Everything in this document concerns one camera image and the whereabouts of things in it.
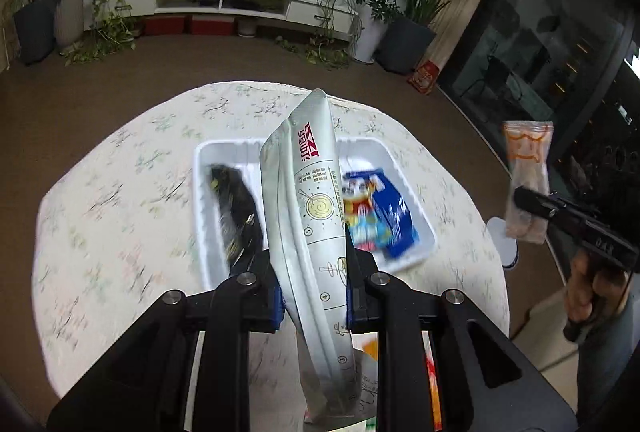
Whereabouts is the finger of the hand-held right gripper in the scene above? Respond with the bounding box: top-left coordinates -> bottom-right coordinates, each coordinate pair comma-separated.
514,185 -> 558,219

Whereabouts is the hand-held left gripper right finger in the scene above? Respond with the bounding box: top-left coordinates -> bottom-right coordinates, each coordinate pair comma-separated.
345,232 -> 578,432

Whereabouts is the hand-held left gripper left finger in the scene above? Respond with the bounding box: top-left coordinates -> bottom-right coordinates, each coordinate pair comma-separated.
47,249 -> 286,432

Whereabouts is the clear packet with orange print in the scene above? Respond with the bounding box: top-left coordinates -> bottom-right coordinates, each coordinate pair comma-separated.
502,119 -> 555,244

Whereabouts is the long white snack packet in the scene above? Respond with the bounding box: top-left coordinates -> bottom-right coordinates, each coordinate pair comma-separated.
259,89 -> 363,430

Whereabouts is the light blue snack packet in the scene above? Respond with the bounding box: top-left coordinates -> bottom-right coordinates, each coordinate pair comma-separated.
341,172 -> 388,250

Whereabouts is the dark blue snack packet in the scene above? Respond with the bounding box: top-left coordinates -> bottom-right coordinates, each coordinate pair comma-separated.
372,168 -> 421,259

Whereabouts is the black snack packet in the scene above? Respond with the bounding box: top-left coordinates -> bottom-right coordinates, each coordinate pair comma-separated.
209,163 -> 266,273

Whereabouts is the white plastic tray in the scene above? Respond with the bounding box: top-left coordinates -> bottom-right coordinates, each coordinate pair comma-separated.
192,137 -> 437,293

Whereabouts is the person's right forearm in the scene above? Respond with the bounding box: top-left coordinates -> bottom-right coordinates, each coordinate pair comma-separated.
577,282 -> 640,418

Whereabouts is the person's right hand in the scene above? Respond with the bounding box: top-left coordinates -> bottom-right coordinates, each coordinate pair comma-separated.
567,247 -> 630,327

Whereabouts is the glass sliding door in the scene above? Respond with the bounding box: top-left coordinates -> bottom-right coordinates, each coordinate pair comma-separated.
437,0 -> 640,263

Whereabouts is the red paper bag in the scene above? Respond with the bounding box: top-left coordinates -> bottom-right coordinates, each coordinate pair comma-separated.
407,60 -> 442,96

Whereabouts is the floral tablecloth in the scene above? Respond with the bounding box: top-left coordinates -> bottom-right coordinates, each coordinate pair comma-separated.
31,81 -> 511,432

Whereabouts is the plant in smooth white pot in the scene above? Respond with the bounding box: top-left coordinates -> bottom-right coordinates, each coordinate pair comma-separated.
355,0 -> 401,63

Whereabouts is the red storage box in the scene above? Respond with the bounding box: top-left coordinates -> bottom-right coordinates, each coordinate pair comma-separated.
144,15 -> 187,36
190,15 -> 236,36

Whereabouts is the white television cabinet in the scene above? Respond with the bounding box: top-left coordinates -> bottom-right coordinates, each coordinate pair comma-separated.
132,0 -> 361,40

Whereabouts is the plant in ribbed white pot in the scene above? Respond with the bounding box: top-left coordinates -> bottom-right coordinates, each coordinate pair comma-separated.
54,0 -> 88,50

